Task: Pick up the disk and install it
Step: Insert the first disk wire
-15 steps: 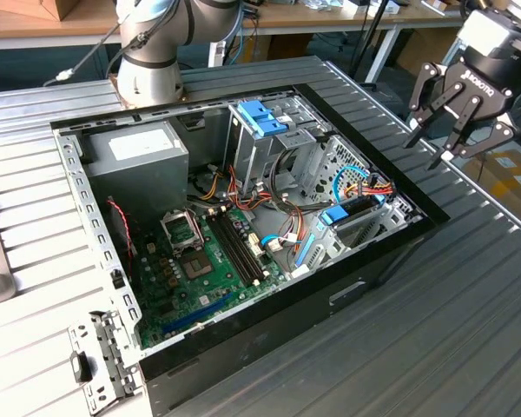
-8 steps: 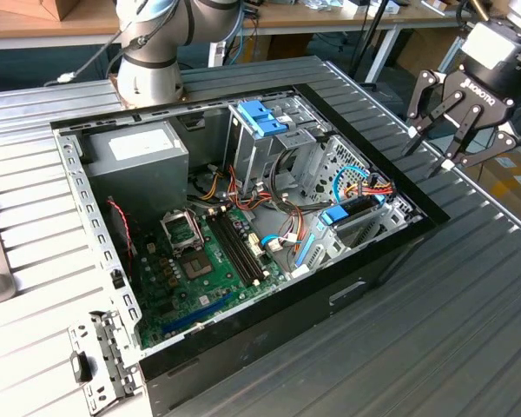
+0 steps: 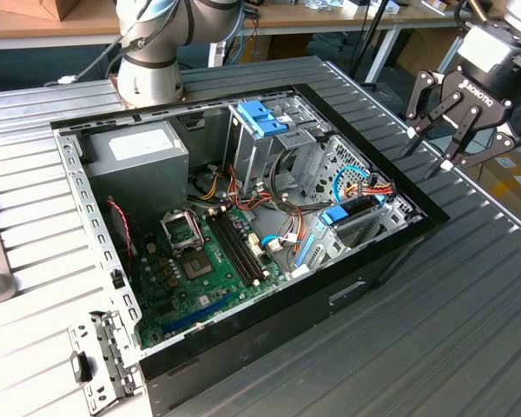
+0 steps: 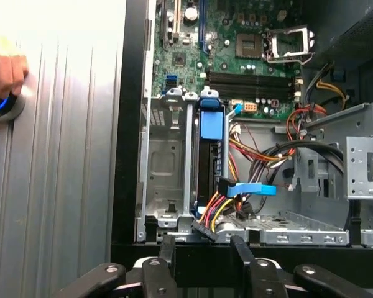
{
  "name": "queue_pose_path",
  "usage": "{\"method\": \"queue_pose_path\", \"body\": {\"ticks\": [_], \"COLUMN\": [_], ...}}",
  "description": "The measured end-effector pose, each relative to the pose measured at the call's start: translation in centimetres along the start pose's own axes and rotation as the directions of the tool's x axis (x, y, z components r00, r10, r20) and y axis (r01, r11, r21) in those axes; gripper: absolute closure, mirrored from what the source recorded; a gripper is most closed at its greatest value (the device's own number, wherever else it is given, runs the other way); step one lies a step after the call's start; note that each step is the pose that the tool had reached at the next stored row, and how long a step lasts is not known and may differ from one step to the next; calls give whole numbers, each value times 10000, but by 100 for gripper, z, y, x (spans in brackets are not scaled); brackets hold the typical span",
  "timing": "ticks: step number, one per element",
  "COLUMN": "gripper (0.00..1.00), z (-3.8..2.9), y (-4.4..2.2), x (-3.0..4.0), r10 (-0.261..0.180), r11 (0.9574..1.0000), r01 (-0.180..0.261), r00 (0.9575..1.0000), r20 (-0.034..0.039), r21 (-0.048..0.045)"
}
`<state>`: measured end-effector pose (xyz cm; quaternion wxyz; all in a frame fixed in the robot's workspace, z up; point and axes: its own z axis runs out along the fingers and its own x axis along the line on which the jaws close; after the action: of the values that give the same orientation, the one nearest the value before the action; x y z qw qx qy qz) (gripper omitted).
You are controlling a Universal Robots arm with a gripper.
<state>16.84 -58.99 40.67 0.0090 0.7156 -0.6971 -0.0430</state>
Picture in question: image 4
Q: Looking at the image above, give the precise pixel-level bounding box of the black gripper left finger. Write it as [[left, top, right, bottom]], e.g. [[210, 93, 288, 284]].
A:
[[51, 234, 178, 298]]

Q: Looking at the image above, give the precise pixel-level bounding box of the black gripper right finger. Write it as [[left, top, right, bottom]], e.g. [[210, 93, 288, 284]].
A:
[[229, 235, 373, 298]]

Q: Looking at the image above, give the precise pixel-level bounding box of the hard disk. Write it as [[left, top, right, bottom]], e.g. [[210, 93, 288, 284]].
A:
[[196, 86, 231, 218]]

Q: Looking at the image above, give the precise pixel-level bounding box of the round black tool blue ring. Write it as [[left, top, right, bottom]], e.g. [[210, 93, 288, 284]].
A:
[[0, 91, 27, 122]]

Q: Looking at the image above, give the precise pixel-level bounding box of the silver disk bay cage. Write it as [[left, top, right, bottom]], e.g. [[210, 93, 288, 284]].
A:
[[136, 87, 351, 246]]

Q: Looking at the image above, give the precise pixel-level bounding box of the person hand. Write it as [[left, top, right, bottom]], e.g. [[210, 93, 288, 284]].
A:
[[0, 46, 30, 101]]

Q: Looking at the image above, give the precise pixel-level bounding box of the silver optical drive cage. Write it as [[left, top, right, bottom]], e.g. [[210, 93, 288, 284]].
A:
[[273, 101, 373, 248]]

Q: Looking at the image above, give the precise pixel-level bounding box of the black open PC case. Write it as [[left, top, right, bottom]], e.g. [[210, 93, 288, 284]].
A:
[[110, 0, 373, 291]]

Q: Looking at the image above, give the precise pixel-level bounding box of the black RAM slot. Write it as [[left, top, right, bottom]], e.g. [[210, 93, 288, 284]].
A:
[[219, 92, 296, 100], [216, 85, 296, 93], [206, 78, 295, 86], [206, 71, 295, 79]]

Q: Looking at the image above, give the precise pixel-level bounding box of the green motherboard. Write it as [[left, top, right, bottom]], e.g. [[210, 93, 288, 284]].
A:
[[150, 0, 305, 120]]

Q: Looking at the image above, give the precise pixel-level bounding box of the locking lever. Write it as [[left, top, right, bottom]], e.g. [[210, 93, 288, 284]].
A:
[[265, 52, 316, 65]]

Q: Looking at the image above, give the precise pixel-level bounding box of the CPU socket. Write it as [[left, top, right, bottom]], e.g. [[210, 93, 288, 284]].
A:
[[235, 32, 264, 59]]

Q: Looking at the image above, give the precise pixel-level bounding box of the metal socket cover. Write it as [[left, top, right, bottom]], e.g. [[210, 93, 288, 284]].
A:
[[263, 24, 313, 65]]

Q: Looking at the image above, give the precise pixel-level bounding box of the blue expansion slot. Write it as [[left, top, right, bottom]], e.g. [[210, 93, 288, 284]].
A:
[[198, 0, 205, 54]]

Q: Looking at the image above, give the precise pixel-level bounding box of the grey power supply unit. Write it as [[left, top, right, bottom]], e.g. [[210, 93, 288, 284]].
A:
[[312, 0, 373, 68]]

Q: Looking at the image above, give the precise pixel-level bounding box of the multicoloured disk power wire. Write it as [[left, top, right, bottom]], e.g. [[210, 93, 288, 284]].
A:
[[191, 189, 246, 243]]

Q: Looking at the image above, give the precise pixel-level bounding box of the blue disk data wire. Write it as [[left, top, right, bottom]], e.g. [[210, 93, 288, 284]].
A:
[[219, 176, 277, 199]]

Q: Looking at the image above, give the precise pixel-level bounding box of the red orange wire bundle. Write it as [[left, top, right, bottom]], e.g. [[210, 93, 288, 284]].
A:
[[228, 104, 329, 184]]

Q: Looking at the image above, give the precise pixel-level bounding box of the short light blue wire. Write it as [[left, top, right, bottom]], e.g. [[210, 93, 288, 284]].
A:
[[225, 103, 245, 119]]

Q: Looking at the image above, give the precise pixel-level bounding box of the yellow black wire bundle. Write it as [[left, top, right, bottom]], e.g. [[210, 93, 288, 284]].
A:
[[307, 60, 351, 108]]

